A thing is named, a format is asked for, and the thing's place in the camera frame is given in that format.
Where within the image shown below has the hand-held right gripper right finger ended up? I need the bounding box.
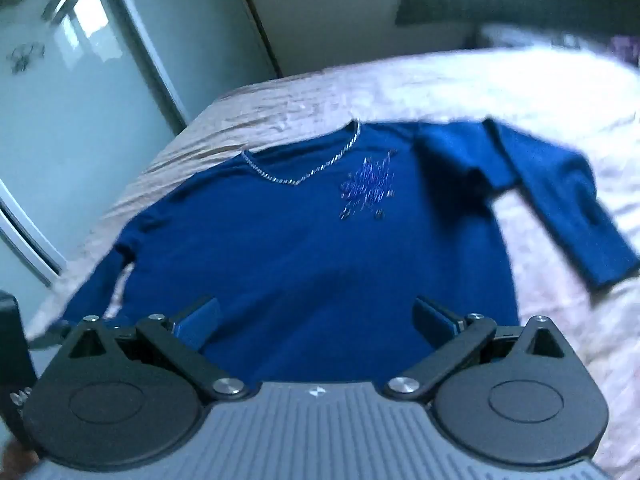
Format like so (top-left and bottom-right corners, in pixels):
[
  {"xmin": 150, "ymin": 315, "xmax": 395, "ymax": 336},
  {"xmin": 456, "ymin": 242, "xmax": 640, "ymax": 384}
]
[{"xmin": 382, "ymin": 296, "xmax": 569, "ymax": 403}]

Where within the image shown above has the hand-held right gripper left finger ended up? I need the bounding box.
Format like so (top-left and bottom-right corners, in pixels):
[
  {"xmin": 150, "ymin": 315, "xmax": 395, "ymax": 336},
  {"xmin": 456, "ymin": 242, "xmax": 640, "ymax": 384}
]
[{"xmin": 67, "ymin": 296, "xmax": 249, "ymax": 402}]

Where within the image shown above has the blue beaded sweater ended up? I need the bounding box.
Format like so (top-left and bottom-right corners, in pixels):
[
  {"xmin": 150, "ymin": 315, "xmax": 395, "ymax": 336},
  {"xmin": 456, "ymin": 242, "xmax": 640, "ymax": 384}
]
[{"xmin": 62, "ymin": 117, "xmax": 640, "ymax": 386}]

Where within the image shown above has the glass door wardrobe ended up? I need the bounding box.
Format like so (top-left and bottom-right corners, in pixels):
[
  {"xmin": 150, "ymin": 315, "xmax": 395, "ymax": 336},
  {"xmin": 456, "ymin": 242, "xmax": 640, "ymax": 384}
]
[{"xmin": 0, "ymin": 0, "xmax": 280, "ymax": 287}]

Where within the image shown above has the bed with pink sheet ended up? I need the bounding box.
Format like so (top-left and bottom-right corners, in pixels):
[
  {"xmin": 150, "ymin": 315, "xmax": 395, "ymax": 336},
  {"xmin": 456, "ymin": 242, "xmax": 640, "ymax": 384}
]
[{"xmin": 25, "ymin": 45, "xmax": 640, "ymax": 480}]

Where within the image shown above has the patterned pillow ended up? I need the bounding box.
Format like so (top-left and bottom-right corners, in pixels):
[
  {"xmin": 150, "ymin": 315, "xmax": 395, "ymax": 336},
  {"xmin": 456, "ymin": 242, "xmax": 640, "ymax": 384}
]
[{"xmin": 475, "ymin": 22, "xmax": 640, "ymax": 58}]

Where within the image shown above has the purple cloth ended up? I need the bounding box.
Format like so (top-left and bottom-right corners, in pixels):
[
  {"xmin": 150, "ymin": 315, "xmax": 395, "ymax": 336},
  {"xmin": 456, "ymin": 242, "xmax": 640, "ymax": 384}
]
[{"xmin": 611, "ymin": 35, "xmax": 640, "ymax": 65}]

